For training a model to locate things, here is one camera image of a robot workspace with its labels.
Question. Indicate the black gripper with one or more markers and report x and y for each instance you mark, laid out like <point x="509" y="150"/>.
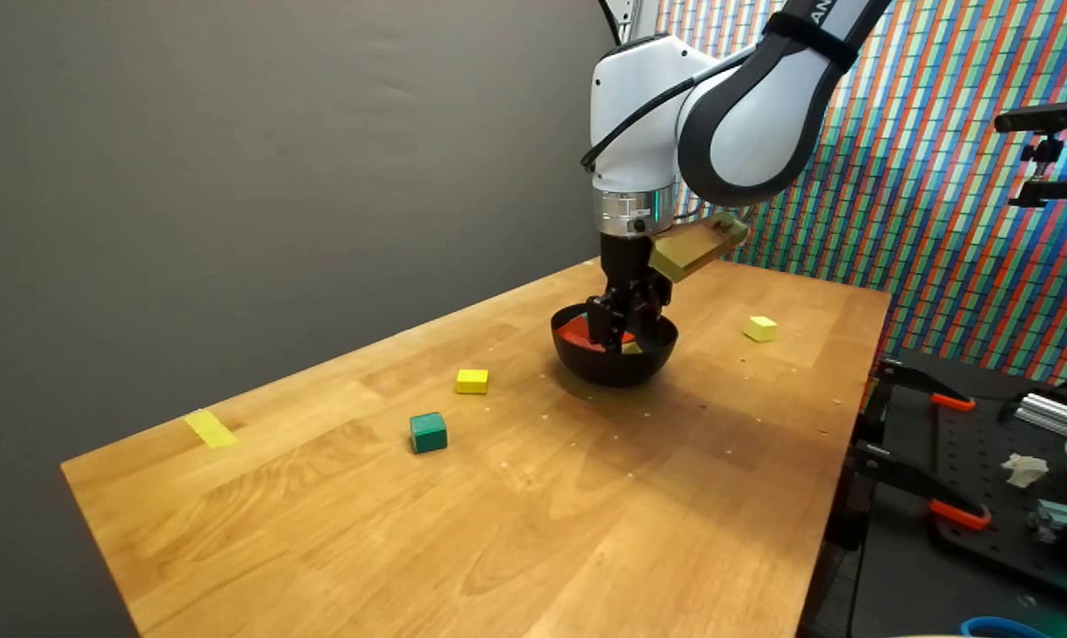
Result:
<point x="628" y="272"/>

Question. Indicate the yellow-green block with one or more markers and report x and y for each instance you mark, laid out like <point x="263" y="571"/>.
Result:
<point x="761" y="332"/>

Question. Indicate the small yellow block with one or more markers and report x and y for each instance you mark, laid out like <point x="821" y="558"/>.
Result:
<point x="474" y="380"/>

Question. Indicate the green block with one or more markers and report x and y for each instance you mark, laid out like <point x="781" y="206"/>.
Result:
<point x="426" y="434"/>

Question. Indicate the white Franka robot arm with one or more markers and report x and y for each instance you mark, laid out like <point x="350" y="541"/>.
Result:
<point x="638" y="109"/>

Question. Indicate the black bowl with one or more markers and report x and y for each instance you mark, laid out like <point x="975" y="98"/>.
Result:
<point x="615" y="370"/>

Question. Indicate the red wooden block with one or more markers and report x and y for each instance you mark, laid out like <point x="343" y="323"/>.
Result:
<point x="573" y="335"/>

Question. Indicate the multicolour patterned backdrop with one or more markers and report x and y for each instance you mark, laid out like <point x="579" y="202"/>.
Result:
<point x="935" y="261"/>

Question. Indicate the black perforated board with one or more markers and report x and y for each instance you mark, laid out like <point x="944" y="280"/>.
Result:
<point x="898" y="569"/>

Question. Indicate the small white crumpled object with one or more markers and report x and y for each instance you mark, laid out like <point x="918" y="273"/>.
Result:
<point x="1026" y="471"/>

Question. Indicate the yellow tape strip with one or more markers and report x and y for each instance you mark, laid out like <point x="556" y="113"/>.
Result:
<point x="209" y="429"/>

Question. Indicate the white ribbed part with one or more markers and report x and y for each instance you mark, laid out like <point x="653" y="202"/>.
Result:
<point x="1049" y="412"/>

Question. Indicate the grey fabric backdrop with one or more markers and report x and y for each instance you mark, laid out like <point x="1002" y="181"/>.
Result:
<point x="200" y="178"/>

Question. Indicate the tan wrist camera plate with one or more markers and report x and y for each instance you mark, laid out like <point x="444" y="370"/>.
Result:
<point x="692" y="248"/>

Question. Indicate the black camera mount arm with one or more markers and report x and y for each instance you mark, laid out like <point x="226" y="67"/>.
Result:
<point x="1048" y="117"/>

